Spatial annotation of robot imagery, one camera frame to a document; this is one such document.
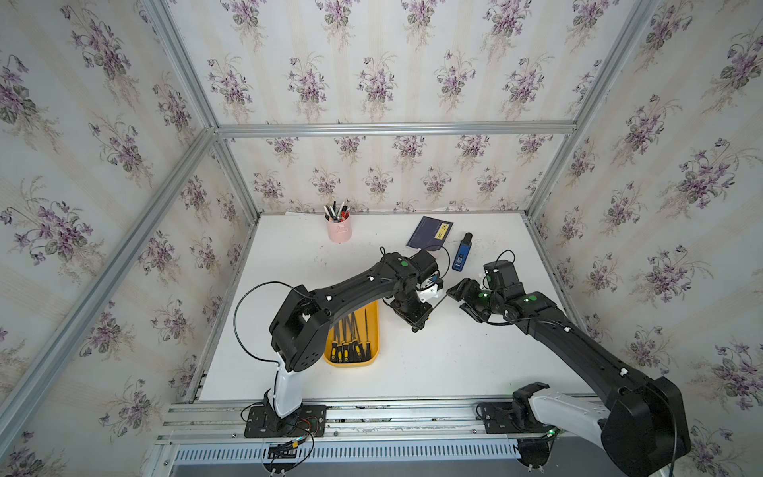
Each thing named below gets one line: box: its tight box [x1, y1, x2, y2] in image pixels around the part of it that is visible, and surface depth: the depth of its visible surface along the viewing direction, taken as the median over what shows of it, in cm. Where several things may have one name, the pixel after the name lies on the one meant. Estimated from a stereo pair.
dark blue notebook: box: [406, 215, 455, 252], surface depth 116 cm
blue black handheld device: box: [452, 231, 473, 273], surface depth 106 cm
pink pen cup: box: [323, 214, 352, 245], surface depth 109 cm
